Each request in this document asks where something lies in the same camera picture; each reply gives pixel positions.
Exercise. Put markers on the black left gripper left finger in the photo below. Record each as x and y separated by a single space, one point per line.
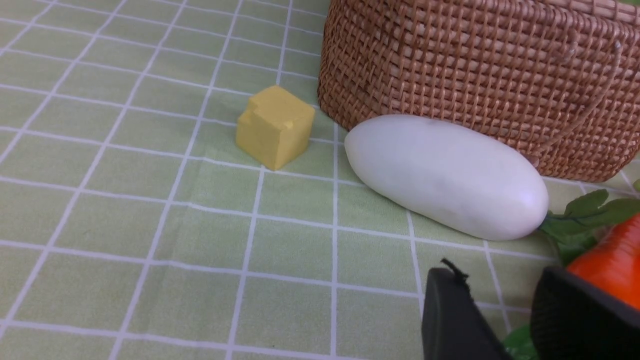
453 328

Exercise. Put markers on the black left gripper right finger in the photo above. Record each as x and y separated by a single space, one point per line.
571 319

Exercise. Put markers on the orange carrot toy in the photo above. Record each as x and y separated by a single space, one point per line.
598 240

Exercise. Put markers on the woven rattan basket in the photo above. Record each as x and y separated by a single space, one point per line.
558 80

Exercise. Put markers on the yellow foam cube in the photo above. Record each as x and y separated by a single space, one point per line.
275 127

